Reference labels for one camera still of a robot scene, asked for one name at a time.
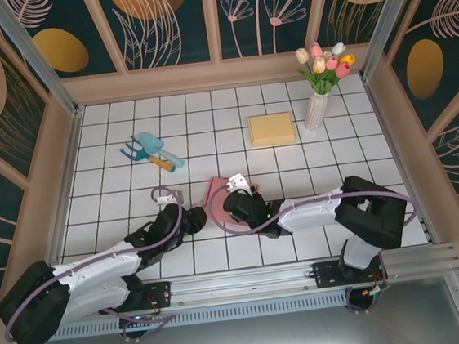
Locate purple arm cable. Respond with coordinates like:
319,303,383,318
207,163,430,329
0,184,198,344

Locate grey metal sheet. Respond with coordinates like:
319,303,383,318
25,295,459,344

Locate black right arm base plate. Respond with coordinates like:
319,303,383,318
311,253,390,292

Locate artificial tulip bouquet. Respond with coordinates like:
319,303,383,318
292,38,360,99

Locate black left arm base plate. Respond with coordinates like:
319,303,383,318
134,279,175,313

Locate white ribbed vase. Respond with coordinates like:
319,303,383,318
301,89,333,132

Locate coloured connector wires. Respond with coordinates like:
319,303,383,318
357,272,393,303

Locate light blue toy trowel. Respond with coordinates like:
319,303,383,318
133,127,186,174

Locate aluminium frame post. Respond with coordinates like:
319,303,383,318
352,0,438,82
0,0,85,126

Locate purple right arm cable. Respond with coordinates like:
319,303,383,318
207,163,430,329

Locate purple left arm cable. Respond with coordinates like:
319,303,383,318
0,184,198,344

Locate pink paper box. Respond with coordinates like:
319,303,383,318
200,172,266,236

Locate teal toy rake orange handle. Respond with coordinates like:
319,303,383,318
118,132,176,179

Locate yellow paper box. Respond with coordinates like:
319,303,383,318
247,111,298,150

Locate aluminium mounting rail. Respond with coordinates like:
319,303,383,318
18,241,459,328

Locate slotted grey cable tray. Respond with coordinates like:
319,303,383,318
43,289,351,343

